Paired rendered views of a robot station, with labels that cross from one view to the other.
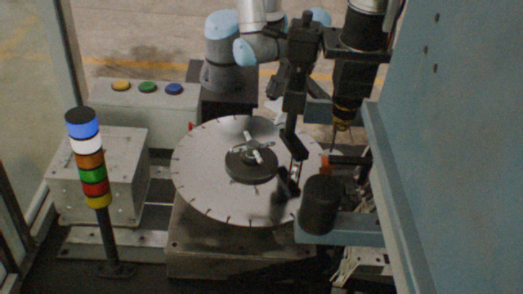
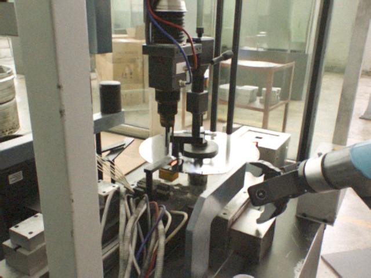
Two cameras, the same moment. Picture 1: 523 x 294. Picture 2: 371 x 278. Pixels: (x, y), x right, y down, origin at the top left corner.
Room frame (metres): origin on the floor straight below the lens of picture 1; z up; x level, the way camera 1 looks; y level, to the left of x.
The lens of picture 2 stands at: (1.16, -0.81, 1.31)
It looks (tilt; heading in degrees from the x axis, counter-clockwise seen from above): 21 degrees down; 123
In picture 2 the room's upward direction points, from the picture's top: 2 degrees clockwise
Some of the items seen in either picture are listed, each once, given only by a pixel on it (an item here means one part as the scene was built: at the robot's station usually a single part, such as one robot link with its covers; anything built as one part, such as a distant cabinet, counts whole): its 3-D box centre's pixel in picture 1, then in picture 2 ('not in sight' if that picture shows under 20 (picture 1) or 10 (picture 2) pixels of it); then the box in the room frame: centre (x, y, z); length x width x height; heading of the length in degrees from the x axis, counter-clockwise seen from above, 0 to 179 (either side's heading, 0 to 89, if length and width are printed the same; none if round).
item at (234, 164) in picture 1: (252, 158); (199, 144); (0.69, 0.01, 0.96); 0.11 x 0.11 x 0.03
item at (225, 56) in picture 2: (283, 39); (215, 57); (0.74, -0.03, 1.21); 0.08 x 0.06 x 0.03; 93
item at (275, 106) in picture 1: (275, 107); (255, 165); (0.87, -0.03, 0.96); 0.09 x 0.06 x 0.03; 161
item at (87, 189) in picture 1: (95, 180); not in sight; (0.53, 0.27, 1.02); 0.05 x 0.04 x 0.03; 3
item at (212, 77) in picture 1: (222, 67); not in sight; (1.30, 0.14, 0.80); 0.15 x 0.15 x 0.10
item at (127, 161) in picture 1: (104, 175); (256, 156); (0.73, 0.35, 0.82); 0.18 x 0.18 x 0.15; 3
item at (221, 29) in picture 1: (225, 34); not in sight; (1.30, 0.14, 0.91); 0.13 x 0.12 x 0.14; 118
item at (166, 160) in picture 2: (344, 170); (160, 175); (0.70, -0.18, 0.95); 0.10 x 0.03 x 0.07; 93
